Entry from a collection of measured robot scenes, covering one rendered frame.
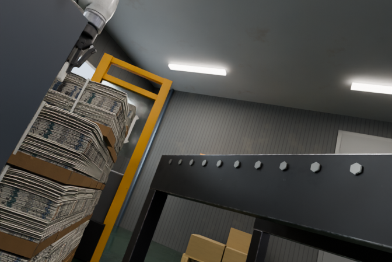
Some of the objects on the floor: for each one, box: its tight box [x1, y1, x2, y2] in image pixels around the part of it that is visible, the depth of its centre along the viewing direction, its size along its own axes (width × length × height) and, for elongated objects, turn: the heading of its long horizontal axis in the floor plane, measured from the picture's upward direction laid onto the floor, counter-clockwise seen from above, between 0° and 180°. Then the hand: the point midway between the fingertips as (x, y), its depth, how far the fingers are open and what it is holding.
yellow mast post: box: [90, 53, 113, 83], centre depth 257 cm, size 9×9×185 cm
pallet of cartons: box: [181, 228, 252, 262], centre depth 431 cm, size 123×94×70 cm
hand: (63, 72), depth 101 cm, fingers closed
